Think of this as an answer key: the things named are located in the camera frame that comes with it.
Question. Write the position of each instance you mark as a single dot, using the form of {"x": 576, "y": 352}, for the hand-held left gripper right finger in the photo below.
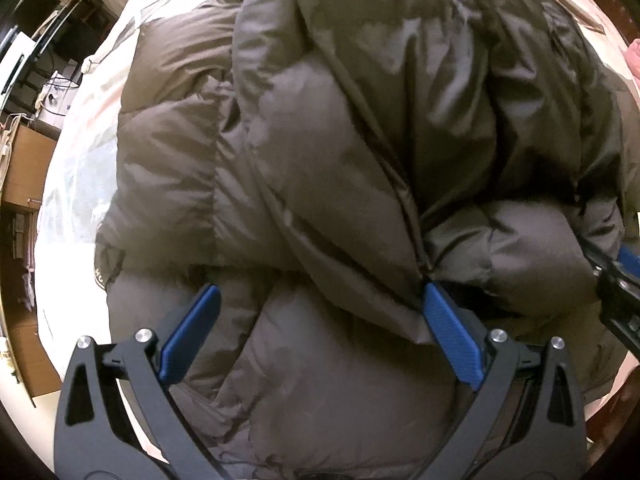
{"x": 452, "y": 335}

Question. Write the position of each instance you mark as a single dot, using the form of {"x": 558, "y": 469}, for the brown hooded puffer jacket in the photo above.
{"x": 325, "y": 160}

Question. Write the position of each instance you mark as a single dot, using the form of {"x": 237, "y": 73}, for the white printer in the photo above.
{"x": 15, "y": 60}

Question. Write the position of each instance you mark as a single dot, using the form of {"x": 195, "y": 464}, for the light wooden cabinet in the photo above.
{"x": 30, "y": 160}

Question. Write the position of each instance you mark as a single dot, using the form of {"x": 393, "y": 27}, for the white box with blue flowers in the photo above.
{"x": 57, "y": 92}

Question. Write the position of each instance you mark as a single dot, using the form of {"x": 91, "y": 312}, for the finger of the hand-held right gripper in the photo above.
{"x": 631, "y": 257}
{"x": 620, "y": 305}

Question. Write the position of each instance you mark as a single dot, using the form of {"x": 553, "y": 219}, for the black shelf rack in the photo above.
{"x": 75, "y": 25}

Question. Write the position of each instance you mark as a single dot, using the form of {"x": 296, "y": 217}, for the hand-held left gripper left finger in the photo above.
{"x": 192, "y": 335}

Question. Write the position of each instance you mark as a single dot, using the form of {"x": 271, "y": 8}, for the pink folded quilt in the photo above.
{"x": 635, "y": 57}

